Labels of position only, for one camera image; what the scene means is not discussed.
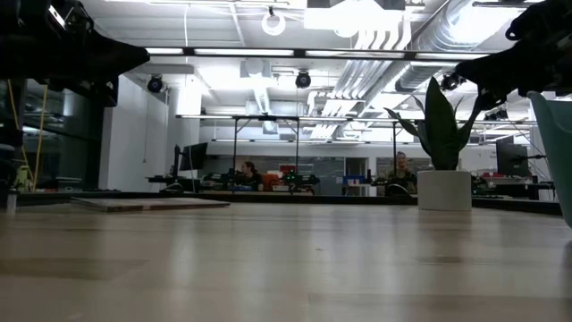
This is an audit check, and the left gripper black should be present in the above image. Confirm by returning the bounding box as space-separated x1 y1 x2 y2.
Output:
0 0 151 108

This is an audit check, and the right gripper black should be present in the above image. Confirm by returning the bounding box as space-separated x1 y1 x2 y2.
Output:
454 0 572 111

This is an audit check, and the green snake plant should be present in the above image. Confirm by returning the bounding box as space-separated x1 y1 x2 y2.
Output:
383 75 484 172

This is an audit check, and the black computer monitor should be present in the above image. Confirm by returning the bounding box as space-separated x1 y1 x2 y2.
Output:
495 141 532 178
178 141 209 173

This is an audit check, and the teal plastic bin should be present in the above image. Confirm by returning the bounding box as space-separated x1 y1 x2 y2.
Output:
526 90 572 229

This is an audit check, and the white plant pot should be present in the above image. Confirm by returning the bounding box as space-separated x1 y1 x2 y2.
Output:
416 169 474 212

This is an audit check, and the person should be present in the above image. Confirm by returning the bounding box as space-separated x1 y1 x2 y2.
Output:
387 150 419 197
239 160 265 192

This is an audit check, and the red brown booklet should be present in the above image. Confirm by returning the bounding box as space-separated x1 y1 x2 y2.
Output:
70 197 231 213

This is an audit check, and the yellow power cord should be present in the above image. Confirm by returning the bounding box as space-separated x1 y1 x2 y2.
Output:
6 80 49 181

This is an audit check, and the black background frame stand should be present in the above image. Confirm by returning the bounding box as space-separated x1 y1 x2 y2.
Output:
231 114 301 192

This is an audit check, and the white ring ceiling lamp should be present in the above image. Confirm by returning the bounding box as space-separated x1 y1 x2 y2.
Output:
261 6 287 38

